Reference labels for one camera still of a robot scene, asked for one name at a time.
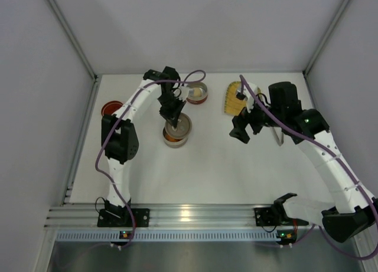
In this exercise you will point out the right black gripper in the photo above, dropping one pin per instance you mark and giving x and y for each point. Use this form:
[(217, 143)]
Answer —
[(246, 122)]

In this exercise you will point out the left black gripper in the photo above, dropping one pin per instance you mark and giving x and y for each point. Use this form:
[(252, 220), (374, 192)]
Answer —
[(170, 107)]

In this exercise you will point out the brown round lid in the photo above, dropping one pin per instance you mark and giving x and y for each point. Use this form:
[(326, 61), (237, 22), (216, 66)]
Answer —
[(182, 129)]

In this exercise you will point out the orange fried nuggets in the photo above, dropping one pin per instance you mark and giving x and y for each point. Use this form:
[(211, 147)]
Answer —
[(171, 139)]

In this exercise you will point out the white round bun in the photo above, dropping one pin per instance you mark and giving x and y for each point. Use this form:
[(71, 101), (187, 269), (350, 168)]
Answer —
[(196, 92)]

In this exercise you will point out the steel food tongs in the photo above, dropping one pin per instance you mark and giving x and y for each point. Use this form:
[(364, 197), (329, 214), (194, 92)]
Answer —
[(278, 135)]

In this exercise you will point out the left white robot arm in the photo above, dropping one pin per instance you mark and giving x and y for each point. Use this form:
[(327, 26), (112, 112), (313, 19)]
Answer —
[(120, 142)]

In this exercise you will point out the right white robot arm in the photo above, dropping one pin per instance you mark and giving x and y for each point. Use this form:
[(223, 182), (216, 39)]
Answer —
[(353, 208)]

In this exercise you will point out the tan steel lunch bowl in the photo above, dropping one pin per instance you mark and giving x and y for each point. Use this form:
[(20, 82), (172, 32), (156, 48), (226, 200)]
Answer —
[(179, 144)]

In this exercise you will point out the red steel lunch bowl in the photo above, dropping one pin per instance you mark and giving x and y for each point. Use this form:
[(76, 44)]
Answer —
[(204, 96)]

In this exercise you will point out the bamboo woven tray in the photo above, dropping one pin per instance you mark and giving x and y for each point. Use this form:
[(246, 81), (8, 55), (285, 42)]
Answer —
[(233, 106)]

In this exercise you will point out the red round lid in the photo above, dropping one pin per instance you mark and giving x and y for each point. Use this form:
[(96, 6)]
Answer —
[(110, 107)]

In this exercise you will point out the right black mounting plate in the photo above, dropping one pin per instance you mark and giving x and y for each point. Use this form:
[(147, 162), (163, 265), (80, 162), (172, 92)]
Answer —
[(265, 217)]

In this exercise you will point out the black mounting plate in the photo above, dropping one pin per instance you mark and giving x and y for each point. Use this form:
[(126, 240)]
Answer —
[(140, 216), (265, 217)]

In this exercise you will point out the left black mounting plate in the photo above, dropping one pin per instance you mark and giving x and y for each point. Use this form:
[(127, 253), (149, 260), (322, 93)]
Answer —
[(140, 216)]

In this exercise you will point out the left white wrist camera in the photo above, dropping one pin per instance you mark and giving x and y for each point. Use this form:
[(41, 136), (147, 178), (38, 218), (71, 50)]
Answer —
[(183, 92)]

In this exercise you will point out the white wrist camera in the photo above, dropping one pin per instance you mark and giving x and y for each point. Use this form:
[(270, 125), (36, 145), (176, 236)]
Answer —
[(247, 93), (183, 92)]

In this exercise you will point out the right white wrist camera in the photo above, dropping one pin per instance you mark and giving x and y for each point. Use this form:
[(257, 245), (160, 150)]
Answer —
[(247, 93)]

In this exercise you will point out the left aluminium frame post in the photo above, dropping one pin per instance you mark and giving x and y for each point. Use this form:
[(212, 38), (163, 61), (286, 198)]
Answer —
[(70, 35)]

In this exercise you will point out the aluminium frame post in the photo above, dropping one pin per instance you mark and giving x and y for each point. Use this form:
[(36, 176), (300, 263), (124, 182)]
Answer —
[(70, 35), (337, 16)]

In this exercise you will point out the grey slotted cable duct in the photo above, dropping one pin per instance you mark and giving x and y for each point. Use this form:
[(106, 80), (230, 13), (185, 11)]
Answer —
[(166, 235)]

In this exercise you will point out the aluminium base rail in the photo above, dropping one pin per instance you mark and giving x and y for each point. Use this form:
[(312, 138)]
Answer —
[(171, 216)]

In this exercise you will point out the right aluminium frame post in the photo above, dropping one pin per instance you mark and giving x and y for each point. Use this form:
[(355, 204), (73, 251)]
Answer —
[(337, 16)]

